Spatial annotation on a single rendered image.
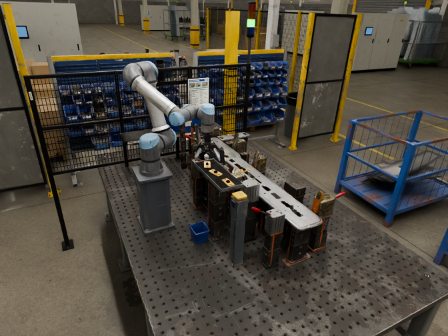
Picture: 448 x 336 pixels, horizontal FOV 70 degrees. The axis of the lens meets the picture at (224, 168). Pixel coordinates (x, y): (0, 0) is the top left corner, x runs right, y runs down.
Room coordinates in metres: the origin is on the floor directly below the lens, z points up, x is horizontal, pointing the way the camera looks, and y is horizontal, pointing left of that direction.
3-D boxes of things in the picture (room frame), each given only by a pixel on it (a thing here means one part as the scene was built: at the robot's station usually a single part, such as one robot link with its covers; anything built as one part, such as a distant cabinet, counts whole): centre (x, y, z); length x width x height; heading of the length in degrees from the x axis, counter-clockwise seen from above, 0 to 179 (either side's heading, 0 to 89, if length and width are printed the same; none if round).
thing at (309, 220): (1.99, -0.16, 1.00); 1.38 x 0.22 x 0.02; 29
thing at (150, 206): (1.76, 0.45, 0.90); 0.21 x 0.21 x 0.40; 28
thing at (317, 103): (5.03, -1.51, 1.00); 1.04 x 0.14 x 2.00; 118
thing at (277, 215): (1.41, -0.28, 0.88); 0.11 x 0.10 x 0.36; 119
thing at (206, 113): (1.73, 0.10, 1.49); 0.09 x 0.08 x 0.11; 63
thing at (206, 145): (1.72, 0.10, 1.33); 0.09 x 0.08 x 0.12; 4
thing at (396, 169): (3.36, -2.10, 0.47); 1.20 x 0.80 x 0.95; 116
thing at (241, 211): (1.42, -0.09, 0.92); 0.08 x 0.08 x 0.44; 29
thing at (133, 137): (2.70, 0.47, 1.02); 0.90 x 0.22 x 0.03; 119
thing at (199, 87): (2.95, 0.26, 1.30); 0.23 x 0.02 x 0.31; 119
